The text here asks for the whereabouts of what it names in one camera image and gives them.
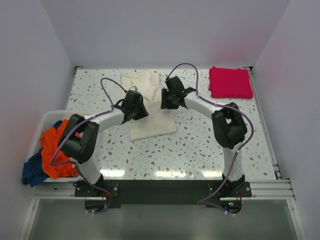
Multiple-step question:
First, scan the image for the cream white t-shirt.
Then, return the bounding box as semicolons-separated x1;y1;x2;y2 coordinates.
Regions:
121;70;177;141

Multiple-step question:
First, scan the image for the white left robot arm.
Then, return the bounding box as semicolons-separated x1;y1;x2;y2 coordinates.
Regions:
57;89;149;196

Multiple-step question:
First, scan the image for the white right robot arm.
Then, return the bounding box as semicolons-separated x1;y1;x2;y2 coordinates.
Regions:
160;76;248;197

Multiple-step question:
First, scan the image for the folded magenta t-shirt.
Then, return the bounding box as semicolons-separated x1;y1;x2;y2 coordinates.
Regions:
208;66;254;99

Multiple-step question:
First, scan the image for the white plastic laundry basket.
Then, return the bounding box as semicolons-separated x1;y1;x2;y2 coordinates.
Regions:
27;110;86;183

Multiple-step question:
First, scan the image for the orange t-shirt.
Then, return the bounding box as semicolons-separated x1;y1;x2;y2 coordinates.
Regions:
40;119;77;179

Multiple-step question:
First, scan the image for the navy blue t-shirt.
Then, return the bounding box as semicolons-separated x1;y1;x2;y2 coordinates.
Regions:
21;121;58;187

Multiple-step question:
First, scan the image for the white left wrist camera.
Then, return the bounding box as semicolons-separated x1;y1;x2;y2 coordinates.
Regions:
128;86;138;92

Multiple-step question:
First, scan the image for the aluminium frame rail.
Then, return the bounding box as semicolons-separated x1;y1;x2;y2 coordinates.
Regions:
31;179;295;200

